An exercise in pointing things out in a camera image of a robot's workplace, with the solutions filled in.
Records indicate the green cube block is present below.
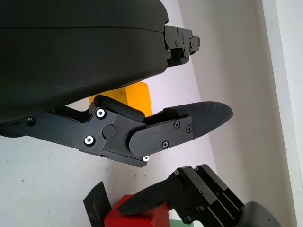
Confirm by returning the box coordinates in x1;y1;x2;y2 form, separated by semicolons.
169;218;187;227

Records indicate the yellow cube block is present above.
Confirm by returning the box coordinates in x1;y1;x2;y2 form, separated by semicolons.
89;81;152;118

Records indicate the red cube block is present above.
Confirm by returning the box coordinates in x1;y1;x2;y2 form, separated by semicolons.
104;194;171;227

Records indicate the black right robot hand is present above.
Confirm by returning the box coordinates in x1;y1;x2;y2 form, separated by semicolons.
117;164;282;227

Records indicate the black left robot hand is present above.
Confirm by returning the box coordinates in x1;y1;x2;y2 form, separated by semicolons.
0;0;234;169

